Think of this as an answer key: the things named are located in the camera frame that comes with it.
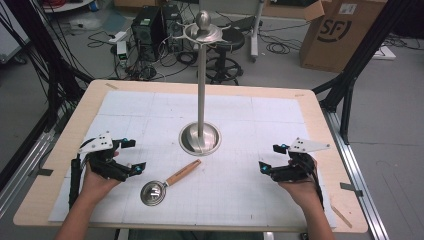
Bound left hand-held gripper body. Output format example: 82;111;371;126
77;131;134;183

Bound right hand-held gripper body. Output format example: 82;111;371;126
270;136;331;184

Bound metal scoop with wooden handle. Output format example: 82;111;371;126
139;158;203;207

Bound tall metal hook stand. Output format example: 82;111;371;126
172;9;233;157

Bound person's right hand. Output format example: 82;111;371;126
278;159;324;210

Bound person's left hand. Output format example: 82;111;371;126
79;151;123;203

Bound white gridded mat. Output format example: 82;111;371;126
48;90;338;228

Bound person's legs in jeans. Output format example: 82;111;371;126
127;229;265;240

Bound white and green device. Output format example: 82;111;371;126
116;40;130;68

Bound white power strip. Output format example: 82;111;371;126
108;30;130;45

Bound large black computer tower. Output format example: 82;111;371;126
130;5;165;63

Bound black round stool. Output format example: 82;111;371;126
205;27;246;86

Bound white stand leg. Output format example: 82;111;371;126
249;0;265;63

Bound large printed cardboard box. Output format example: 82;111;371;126
298;0;390;74

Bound slim black computer tower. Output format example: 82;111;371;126
161;3;185;53

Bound open cardboard box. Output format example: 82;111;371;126
261;0;326;22

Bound flat white floor device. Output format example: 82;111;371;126
370;45;397;61

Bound white round table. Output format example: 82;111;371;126
42;0;95;14

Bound aluminium rail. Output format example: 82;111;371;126
321;107;390;240
0;129;57;218

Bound coiled black floor cable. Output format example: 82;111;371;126
265;40;292;55

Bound black metal frame post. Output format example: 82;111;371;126
312;0;415;145
2;0;95;134

